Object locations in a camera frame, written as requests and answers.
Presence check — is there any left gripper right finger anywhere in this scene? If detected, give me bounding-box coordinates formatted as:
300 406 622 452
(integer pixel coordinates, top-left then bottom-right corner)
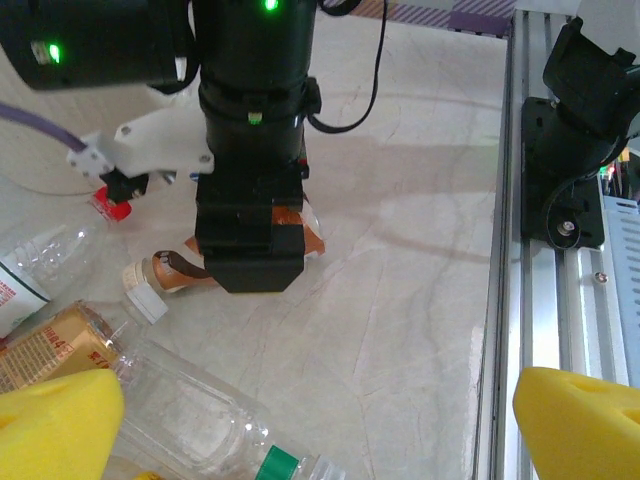
512 367 640 480

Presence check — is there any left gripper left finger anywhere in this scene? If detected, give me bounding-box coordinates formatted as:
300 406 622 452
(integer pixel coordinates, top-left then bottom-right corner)
0 367 126 480

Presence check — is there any red tan label tea bottle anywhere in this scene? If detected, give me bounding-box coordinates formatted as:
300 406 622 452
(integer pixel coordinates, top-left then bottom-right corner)
0 299 131 396

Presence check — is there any brown label milk tea bottle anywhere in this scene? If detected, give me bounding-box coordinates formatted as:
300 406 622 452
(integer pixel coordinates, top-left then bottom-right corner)
122 202 326 327

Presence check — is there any clear bottle green neck band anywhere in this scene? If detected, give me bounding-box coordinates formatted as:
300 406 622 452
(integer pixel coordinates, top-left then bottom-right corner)
107 339 346 480

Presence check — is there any red teal label water bottle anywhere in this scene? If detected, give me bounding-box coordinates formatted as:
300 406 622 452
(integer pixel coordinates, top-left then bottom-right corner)
0 185 135 341

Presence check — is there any circuit board orange connector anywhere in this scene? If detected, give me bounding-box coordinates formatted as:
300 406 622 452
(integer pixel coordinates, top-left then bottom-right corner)
597 147 640 199

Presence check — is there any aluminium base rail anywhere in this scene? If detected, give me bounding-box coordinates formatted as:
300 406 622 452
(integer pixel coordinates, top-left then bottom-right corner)
472 7 640 480

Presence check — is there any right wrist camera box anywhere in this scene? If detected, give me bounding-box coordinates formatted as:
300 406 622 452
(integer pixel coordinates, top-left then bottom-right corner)
67 107 217 205

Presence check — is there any thin black cable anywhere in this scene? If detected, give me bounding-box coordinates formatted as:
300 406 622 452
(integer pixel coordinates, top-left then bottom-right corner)
307 0 389 135

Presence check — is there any slotted grey cable duct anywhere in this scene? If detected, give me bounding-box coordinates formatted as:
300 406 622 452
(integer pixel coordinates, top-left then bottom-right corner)
602 192 640 386

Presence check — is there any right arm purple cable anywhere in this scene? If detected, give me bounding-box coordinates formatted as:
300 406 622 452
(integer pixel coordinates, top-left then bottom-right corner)
0 101 87 154

